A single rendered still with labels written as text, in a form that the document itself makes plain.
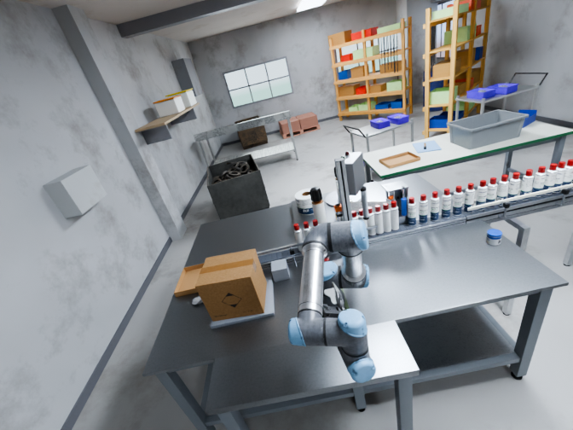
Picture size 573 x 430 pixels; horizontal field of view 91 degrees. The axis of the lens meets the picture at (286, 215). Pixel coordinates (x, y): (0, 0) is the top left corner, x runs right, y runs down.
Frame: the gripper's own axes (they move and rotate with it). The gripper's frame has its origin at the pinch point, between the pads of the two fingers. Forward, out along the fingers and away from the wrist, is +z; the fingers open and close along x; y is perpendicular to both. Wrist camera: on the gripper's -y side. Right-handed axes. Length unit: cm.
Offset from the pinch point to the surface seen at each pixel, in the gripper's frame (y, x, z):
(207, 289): 47, 26, 42
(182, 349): 56, 60, 37
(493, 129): -206, -98, 157
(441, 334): -107, 50, 41
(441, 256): -82, -7, 39
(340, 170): -14, -45, 51
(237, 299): 31, 30, 40
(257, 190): -7, 34, 322
